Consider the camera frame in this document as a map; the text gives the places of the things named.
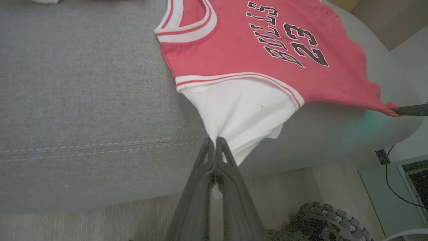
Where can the red Bulls jersey white trim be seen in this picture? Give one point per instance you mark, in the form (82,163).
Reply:
(234,50)

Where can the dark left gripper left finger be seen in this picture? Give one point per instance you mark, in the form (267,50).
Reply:
(197,201)

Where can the large grey sofa seat cushion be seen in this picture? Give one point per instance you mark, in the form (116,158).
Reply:
(83,100)

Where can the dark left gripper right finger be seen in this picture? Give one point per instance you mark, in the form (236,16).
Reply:
(237,207)

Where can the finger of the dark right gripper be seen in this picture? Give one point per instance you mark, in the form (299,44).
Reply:
(413,110)

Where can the pale green flat board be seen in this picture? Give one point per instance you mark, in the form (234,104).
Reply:
(384,201)

